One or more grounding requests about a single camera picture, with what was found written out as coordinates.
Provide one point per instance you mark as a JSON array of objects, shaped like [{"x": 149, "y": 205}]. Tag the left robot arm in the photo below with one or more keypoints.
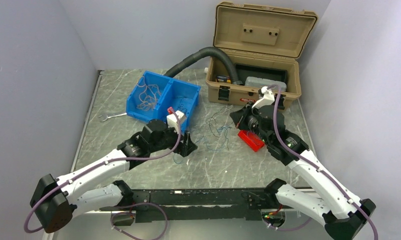
[{"x": 56, "y": 201}]

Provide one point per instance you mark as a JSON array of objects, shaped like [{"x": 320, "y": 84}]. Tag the yellow black device in case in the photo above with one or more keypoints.
[{"x": 223, "y": 79}]

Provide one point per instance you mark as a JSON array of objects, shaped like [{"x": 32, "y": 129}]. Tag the red storage bin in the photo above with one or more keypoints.
[{"x": 251, "y": 139}]

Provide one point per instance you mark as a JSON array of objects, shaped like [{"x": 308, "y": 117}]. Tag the black tray in case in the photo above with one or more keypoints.
[{"x": 244, "y": 71}]

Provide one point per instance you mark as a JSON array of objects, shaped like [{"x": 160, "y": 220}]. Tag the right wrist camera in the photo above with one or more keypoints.
[{"x": 266, "y": 97}]

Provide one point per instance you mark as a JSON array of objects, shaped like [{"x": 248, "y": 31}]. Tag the tan tool case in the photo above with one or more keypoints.
[{"x": 265, "y": 36}]

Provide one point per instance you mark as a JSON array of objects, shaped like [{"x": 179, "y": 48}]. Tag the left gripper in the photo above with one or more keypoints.
[{"x": 185, "y": 148}]

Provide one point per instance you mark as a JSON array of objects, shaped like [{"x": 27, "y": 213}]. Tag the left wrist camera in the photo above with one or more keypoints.
[{"x": 176, "y": 119}]

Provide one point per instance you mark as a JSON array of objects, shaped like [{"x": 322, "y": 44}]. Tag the grey plastic organiser box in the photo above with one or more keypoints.
[{"x": 257, "y": 82}]

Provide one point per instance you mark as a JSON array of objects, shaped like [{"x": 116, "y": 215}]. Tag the silver wrench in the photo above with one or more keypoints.
[{"x": 105, "y": 116}]

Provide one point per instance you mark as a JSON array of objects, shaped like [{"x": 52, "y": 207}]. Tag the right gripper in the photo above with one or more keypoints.
[{"x": 240, "y": 116}]

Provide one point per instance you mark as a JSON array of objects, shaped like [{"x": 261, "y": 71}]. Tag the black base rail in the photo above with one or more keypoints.
[{"x": 249, "y": 204}]

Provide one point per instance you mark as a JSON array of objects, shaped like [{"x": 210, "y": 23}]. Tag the blue double storage bin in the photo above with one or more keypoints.
[{"x": 154, "y": 93}]

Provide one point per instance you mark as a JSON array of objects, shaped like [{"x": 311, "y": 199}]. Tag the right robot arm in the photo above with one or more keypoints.
[{"x": 342, "y": 213}]

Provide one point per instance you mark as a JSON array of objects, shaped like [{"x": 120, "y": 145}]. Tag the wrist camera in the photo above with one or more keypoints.
[
  {"x": 176, "y": 119},
  {"x": 266, "y": 97}
]

